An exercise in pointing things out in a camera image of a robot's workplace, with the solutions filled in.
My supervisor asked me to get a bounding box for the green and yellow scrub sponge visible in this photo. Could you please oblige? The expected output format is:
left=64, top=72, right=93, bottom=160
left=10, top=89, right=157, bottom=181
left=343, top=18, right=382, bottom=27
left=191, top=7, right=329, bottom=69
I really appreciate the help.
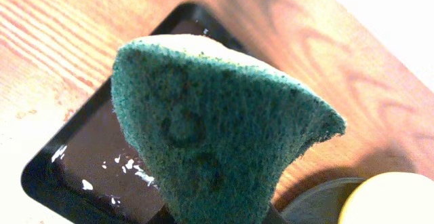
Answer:
left=111, top=34, right=347, bottom=223

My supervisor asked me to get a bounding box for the yellow plate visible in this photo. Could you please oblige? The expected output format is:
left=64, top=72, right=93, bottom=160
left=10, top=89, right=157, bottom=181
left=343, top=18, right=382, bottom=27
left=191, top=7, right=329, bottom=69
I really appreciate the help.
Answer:
left=338, top=172, right=433, bottom=224

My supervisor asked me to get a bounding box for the black rectangular tray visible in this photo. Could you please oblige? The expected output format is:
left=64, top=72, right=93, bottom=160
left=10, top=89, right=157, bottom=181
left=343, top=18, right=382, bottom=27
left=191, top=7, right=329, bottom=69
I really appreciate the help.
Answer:
left=20, top=1, right=285, bottom=224

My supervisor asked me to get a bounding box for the round black tray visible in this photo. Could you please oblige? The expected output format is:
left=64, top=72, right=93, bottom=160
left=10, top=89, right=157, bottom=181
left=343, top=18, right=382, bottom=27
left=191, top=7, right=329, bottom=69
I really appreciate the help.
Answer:
left=280, top=178, right=365, bottom=224

